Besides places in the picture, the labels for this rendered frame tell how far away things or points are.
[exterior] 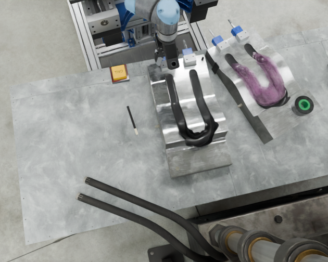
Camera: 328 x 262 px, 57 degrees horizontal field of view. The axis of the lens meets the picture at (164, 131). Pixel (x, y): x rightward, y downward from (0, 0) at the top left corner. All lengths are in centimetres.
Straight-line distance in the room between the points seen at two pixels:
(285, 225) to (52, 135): 107
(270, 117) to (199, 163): 35
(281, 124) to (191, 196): 48
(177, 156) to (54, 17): 176
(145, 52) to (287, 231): 143
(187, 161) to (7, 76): 169
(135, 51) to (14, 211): 135
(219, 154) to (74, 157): 62
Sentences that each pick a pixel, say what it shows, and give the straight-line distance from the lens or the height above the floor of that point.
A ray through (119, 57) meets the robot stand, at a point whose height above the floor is 21.
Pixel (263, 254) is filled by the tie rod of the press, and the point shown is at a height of 138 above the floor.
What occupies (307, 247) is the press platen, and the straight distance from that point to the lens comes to 61.
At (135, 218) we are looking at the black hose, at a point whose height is 87.
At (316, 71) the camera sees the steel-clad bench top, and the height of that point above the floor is 80.
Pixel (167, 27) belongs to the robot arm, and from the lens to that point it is 107.
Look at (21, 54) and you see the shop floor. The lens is 259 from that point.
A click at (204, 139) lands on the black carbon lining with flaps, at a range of 127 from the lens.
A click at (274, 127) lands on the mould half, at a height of 91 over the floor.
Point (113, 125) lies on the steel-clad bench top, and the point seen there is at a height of 80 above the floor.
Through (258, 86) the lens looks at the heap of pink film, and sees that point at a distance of 137.
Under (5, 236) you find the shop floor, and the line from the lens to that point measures 230.
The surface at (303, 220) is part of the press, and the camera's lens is 145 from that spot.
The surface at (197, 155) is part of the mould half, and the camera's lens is 126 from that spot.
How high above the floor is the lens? 209
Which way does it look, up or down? 75 degrees down
